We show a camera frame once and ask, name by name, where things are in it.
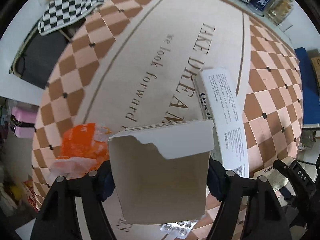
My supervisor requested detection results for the long white Doctor box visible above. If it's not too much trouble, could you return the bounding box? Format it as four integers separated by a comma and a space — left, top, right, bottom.
195, 68, 249, 178

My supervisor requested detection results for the green and white box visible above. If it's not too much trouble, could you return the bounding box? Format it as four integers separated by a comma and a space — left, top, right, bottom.
108, 120, 214, 224

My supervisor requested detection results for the red cardboard box on floor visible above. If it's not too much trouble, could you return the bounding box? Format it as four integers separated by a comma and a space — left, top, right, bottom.
22, 179, 41, 212

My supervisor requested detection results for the orange plastic wrapper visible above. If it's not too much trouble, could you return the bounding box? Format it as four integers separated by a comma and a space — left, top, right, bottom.
48, 123, 112, 180

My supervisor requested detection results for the small silver blister pack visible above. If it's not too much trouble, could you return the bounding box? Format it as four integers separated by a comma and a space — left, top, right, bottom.
160, 219, 199, 239

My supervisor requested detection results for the blue board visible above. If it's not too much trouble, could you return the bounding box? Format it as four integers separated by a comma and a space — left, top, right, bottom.
295, 47, 319, 128

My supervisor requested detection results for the pink suitcase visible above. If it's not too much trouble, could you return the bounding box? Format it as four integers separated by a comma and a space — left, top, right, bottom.
10, 106, 37, 139

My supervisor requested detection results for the checkered pink tablecloth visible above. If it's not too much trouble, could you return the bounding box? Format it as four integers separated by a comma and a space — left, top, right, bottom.
33, 0, 303, 239

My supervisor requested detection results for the clear jar of snacks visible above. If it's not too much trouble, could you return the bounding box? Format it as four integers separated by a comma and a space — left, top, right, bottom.
264, 0, 294, 25

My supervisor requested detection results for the black white checkered cloth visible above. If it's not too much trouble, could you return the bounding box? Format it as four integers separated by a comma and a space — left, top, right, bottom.
37, 0, 106, 36

